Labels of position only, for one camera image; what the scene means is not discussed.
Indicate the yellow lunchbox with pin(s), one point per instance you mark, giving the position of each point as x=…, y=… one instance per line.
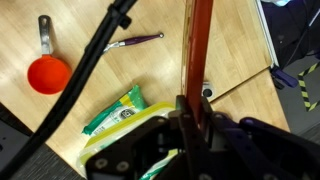
x=110, y=133

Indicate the blue bar clamp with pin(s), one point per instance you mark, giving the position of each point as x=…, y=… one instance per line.
x=283, y=76

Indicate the green wet wipes pack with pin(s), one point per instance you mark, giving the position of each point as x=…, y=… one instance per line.
x=110, y=115

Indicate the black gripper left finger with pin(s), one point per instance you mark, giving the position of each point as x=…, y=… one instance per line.
x=140, y=146

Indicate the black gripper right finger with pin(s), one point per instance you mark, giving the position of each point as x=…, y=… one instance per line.
x=253, y=150

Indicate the red measuring cup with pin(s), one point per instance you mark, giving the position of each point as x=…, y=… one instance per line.
x=48, y=75

